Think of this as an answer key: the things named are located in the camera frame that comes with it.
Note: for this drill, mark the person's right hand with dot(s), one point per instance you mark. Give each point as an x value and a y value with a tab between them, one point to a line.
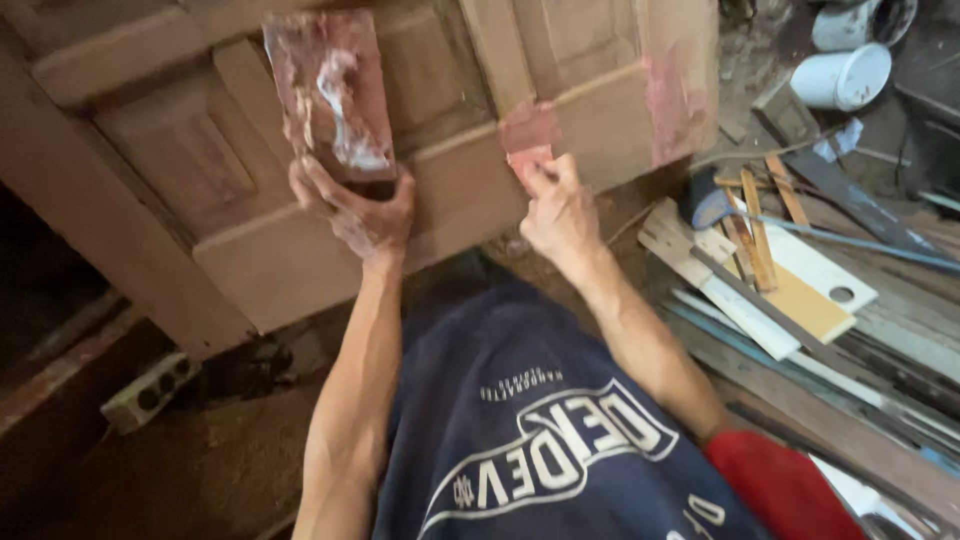
559	217

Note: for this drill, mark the brown wooden panel door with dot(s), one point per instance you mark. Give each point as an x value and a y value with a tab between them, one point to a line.
337	157

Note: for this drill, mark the white power strip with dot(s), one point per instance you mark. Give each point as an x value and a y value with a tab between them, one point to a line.
150	391

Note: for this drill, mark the person's left hand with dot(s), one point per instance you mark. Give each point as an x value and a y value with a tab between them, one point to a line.
360	221

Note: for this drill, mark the red sleeve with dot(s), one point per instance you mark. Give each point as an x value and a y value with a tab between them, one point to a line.
780	487

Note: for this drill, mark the putty-smeared board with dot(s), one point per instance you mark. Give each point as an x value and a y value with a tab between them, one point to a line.
330	97

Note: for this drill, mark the heap of wood offcuts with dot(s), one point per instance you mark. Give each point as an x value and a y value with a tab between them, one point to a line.
817	300

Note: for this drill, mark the navy printed shirt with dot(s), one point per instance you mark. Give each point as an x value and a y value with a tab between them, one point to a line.
540	442

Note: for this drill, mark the pink putty scraper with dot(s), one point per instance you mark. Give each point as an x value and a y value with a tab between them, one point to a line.
529	142

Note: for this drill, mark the white plastic bucket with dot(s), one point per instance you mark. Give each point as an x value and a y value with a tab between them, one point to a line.
841	76

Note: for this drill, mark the white paint bucket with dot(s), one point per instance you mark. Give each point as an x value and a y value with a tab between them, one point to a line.
862	22

